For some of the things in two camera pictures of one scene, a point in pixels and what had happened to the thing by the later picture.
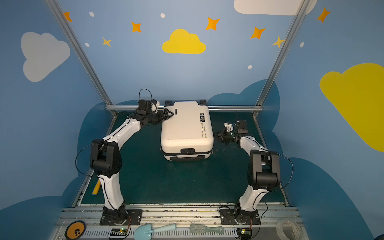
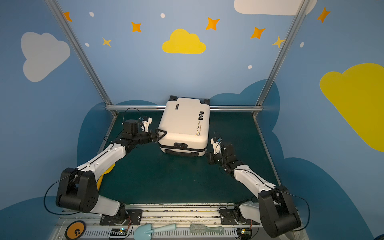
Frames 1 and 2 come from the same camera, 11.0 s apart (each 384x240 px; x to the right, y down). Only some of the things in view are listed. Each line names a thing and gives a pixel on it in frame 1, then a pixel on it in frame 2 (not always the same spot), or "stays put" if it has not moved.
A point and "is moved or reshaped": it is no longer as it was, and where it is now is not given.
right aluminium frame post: [300, 9] stays put
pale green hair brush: [202, 228] stays put
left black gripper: [160, 114] -> [154, 135]
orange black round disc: [75, 230] stays put
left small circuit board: [119, 232] stays put
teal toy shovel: [144, 231] stays put
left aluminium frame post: [77, 49] stays put
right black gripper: [224, 136] -> [214, 156]
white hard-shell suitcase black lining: [188, 134] is moved or reshaped
